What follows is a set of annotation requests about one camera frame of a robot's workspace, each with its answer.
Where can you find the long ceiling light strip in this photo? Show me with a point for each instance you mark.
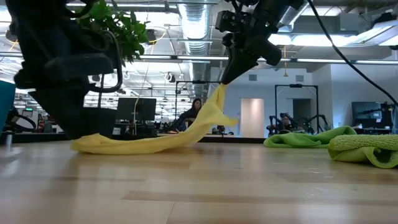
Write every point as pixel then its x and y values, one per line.
pixel 186 58

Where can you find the person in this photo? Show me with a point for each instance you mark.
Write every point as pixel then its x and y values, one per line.
pixel 191 112
pixel 286 121

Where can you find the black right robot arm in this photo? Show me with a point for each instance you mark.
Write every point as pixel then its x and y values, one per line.
pixel 273 12

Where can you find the blue storage bin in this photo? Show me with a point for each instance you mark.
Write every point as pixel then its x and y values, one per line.
pixel 6 105

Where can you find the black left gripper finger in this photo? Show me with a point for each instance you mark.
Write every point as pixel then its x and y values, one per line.
pixel 65 112

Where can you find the silver round ventilation duct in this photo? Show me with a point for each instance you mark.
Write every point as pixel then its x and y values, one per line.
pixel 194 21

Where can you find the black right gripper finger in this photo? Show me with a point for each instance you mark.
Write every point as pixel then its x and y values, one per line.
pixel 242 62
pixel 228 67

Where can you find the black metal station frame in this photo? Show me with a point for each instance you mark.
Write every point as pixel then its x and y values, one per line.
pixel 295 85
pixel 192 81

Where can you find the green plant in black pot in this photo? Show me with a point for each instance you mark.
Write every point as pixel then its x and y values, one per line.
pixel 127 28

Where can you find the silver slanted ventilation duct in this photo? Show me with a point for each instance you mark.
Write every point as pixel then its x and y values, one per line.
pixel 287 20

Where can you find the black computer monitor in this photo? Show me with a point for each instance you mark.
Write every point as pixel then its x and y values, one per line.
pixel 365 113
pixel 143 109

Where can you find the lime green microfiber towel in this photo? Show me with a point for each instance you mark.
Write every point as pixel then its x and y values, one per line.
pixel 357 146

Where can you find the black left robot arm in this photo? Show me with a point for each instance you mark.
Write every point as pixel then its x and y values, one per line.
pixel 46 28

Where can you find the yellow microfiber towel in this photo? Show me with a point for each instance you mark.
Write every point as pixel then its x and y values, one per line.
pixel 140 146

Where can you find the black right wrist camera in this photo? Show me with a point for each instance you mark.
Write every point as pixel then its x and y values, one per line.
pixel 231 21

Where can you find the white lit door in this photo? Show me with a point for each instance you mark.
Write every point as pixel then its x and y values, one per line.
pixel 252 118

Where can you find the other station black robot arm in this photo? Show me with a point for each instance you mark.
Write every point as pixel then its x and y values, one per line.
pixel 273 124
pixel 320 123

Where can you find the black aluminium table frame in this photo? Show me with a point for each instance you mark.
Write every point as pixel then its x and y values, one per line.
pixel 236 140

